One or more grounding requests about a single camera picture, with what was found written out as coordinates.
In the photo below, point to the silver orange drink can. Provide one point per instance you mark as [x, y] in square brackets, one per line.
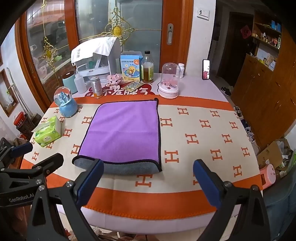
[96, 86]

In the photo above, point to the pink plush toy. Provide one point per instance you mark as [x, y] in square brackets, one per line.
[114, 80]

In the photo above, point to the purple grey microfibre towel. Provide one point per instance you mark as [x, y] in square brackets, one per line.
[124, 135]

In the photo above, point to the blue duck carton box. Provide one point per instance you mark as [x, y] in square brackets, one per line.
[130, 67]

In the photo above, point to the wooden glass sliding door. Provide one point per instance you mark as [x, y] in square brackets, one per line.
[49, 30]

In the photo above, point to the amber liquid glass bottle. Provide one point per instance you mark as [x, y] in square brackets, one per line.
[147, 68]

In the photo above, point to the green tissue pack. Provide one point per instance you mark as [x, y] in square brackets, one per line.
[48, 131]

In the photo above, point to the red white slogan mat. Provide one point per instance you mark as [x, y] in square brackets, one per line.
[144, 89]

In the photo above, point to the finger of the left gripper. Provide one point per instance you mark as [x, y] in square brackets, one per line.
[44, 168]
[9, 153]

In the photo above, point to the white desktop organizer rack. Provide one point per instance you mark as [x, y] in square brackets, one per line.
[98, 65]

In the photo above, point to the wooden shelf cabinet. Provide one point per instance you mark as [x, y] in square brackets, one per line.
[265, 88]

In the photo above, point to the silver door handle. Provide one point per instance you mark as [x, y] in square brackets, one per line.
[170, 30]

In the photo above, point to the white pill bottle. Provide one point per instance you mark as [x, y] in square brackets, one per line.
[180, 70]

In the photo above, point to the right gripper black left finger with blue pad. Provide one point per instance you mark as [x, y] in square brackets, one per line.
[45, 222]

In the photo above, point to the pink piggy appliance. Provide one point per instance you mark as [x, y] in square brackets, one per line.
[268, 176]

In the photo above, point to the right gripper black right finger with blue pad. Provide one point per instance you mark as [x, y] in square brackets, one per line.
[252, 221]

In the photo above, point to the teal cylindrical humidifier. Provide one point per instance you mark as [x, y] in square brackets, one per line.
[68, 81]

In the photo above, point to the cardboard box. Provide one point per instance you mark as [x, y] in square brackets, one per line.
[276, 153]

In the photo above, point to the white wall switch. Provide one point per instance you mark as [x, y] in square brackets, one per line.
[203, 14]

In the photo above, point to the foil pill blister pack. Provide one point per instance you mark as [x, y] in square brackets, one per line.
[133, 86]

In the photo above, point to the blue snow globe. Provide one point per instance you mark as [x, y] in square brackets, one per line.
[66, 103]

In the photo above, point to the white paper bag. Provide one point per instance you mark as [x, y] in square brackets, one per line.
[105, 46]

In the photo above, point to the pink dome music box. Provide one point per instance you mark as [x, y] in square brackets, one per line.
[168, 86]

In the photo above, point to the white squeeze bottle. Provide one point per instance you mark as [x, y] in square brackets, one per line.
[80, 83]

